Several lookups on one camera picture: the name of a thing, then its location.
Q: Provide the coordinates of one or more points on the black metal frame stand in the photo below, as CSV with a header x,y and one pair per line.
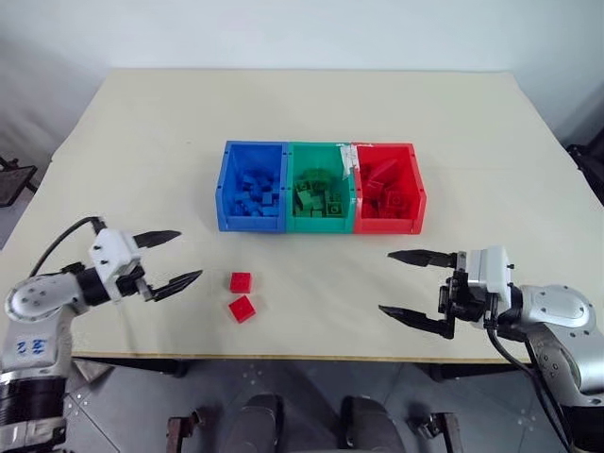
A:
x,y
14,179

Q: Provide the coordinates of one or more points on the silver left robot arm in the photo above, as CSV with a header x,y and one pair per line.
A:
x,y
33,302

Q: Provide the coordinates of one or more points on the dark green square block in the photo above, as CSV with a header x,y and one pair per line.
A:
x,y
336,207

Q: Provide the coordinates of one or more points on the red plastic bin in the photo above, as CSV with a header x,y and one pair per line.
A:
x,y
382,225

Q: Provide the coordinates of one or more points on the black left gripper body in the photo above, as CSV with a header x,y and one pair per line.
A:
x,y
132,283

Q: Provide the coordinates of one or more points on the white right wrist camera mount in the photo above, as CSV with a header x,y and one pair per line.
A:
x,y
491,269

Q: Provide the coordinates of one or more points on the dark table leg bracket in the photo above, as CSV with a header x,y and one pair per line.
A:
x,y
450,372

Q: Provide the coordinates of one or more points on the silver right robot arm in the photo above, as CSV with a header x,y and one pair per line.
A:
x,y
561,311

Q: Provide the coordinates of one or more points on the red square studded block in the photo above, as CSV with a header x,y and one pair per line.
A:
x,y
395,200

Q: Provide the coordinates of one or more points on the pile of blue blocks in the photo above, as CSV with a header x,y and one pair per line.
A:
x,y
255,196

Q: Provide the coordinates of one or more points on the white torn paper label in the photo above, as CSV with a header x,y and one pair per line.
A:
x,y
348,158

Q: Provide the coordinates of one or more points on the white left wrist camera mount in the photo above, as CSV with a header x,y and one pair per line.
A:
x,y
113,252

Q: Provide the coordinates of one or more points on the pile of green blocks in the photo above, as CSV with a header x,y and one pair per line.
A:
x,y
309,193

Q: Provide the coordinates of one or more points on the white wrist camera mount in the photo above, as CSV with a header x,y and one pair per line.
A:
x,y
113,252
491,269

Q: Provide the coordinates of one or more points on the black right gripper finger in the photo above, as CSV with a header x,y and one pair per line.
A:
x,y
415,321
422,257

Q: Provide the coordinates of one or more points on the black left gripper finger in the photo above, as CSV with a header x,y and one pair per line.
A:
x,y
158,237
177,284

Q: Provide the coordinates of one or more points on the black equipment case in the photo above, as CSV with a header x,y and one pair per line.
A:
x,y
587,170

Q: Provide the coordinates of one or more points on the blue plastic bin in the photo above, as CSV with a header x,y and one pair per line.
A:
x,y
236,224

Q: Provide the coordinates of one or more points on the green plastic bin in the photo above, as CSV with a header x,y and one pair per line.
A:
x,y
321,225

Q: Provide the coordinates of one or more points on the rusty red metal foot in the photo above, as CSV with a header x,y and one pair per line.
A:
x,y
439,431
184,431

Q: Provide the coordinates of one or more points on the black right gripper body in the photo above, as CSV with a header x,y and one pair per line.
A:
x,y
460,299

